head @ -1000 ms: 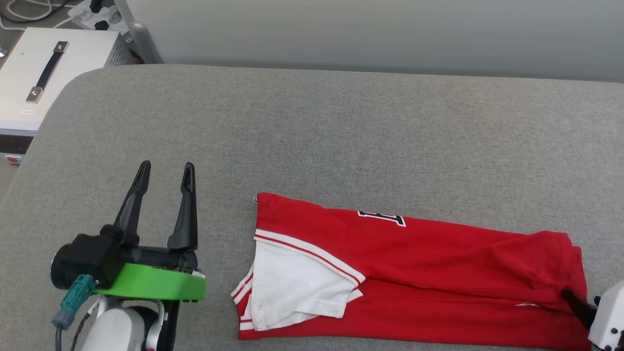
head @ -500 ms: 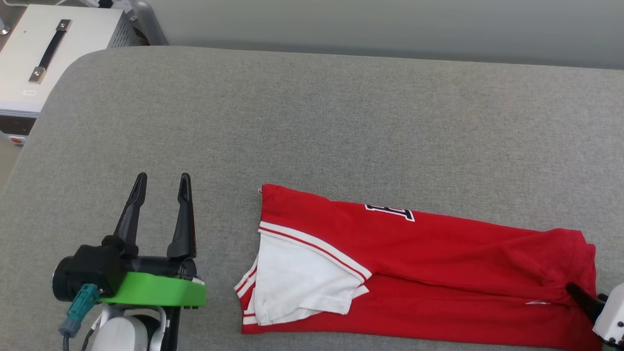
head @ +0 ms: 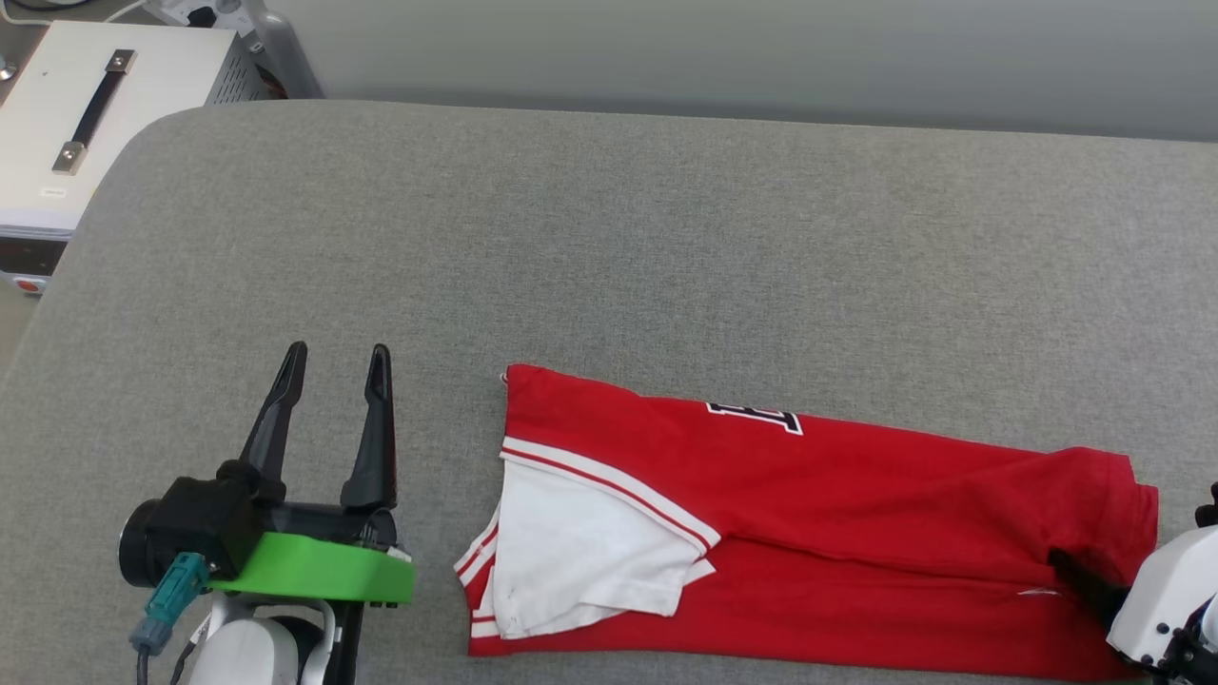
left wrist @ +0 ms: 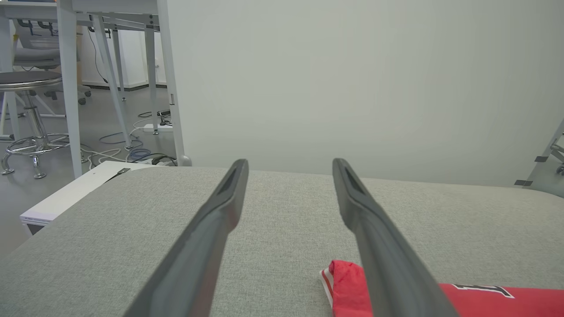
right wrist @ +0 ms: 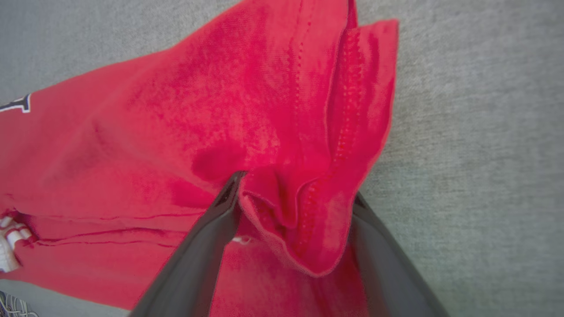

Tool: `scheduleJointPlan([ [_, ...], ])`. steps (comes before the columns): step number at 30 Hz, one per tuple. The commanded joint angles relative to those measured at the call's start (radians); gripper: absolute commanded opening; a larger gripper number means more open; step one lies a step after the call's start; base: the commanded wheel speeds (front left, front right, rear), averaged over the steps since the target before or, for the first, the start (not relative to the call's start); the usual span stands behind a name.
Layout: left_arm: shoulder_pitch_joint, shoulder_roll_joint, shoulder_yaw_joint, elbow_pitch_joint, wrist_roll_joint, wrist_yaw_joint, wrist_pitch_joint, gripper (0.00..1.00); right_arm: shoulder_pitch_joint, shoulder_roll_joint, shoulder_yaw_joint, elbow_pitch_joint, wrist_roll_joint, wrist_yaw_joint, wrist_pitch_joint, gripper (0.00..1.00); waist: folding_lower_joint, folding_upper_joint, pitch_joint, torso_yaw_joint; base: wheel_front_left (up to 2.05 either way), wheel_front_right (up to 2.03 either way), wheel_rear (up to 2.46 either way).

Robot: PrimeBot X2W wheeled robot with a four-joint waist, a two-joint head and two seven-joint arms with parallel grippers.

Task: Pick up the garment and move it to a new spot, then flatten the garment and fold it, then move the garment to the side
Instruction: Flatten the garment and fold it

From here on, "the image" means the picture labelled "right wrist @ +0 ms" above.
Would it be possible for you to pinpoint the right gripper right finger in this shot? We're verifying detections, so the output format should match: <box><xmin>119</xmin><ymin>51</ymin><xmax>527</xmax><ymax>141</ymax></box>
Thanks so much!
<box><xmin>350</xmin><ymin>192</ymin><xmax>451</xmax><ymax>317</ymax></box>

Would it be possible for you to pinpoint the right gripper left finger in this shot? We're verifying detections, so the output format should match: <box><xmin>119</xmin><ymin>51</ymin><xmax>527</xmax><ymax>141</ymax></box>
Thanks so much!
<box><xmin>129</xmin><ymin>170</ymin><xmax>246</xmax><ymax>317</ymax></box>

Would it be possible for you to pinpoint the red white basketball jersey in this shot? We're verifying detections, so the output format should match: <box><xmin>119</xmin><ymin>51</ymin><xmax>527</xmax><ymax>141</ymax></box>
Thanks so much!
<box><xmin>0</xmin><ymin>0</ymin><xmax>400</xmax><ymax>317</ymax></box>

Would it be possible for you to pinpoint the grey fabric sofa cushion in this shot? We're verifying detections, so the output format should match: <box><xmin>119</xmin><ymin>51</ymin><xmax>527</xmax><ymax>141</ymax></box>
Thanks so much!
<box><xmin>0</xmin><ymin>0</ymin><xmax>564</xmax><ymax>317</ymax></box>

